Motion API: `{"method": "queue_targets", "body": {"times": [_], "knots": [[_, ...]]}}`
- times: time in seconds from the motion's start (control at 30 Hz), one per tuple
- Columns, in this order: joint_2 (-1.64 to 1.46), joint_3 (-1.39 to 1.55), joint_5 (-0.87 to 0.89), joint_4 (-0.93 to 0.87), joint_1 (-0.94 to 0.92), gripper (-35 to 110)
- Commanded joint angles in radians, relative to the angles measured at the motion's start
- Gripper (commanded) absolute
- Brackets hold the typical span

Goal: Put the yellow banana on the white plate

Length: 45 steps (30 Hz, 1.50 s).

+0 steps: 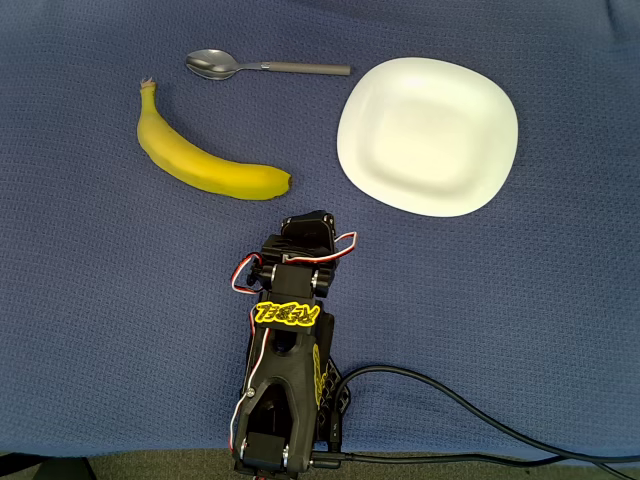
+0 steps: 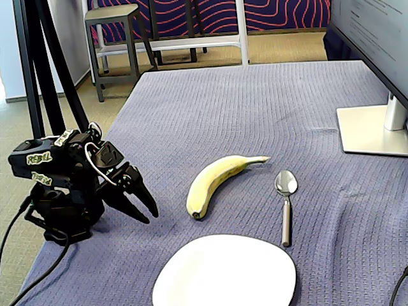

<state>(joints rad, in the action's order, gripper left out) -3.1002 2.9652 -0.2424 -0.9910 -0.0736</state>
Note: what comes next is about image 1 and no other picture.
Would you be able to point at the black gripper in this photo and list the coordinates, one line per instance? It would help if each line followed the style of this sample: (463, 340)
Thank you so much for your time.
(306, 225)

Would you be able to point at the yellow banana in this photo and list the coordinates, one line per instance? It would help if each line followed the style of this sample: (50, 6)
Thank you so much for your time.
(200, 165)

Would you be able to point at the black robot arm with stickers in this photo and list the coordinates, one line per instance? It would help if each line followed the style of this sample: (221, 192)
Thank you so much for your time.
(290, 360)

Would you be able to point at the white rounded square plate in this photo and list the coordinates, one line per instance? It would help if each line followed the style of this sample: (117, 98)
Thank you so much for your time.
(425, 135)

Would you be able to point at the blue woven table cloth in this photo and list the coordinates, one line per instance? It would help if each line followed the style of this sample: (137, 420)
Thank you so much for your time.
(75, 300)

